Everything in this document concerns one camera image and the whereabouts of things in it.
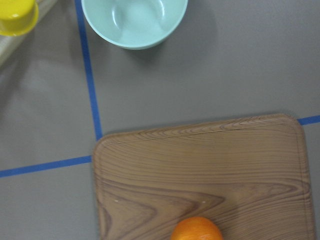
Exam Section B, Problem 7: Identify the orange fruit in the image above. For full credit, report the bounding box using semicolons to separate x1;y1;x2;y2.
170;216;224;240

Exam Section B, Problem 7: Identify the brown wooden tray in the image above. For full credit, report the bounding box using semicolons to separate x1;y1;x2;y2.
92;114;316;240

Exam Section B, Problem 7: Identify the mint green bowl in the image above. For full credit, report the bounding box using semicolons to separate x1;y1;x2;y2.
81;0;188;50

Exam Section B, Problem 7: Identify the wooden cup rack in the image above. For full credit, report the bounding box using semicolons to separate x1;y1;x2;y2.
0;0;56;64

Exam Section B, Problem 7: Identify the yellow cup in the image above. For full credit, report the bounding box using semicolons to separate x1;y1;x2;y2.
0;0;39;37

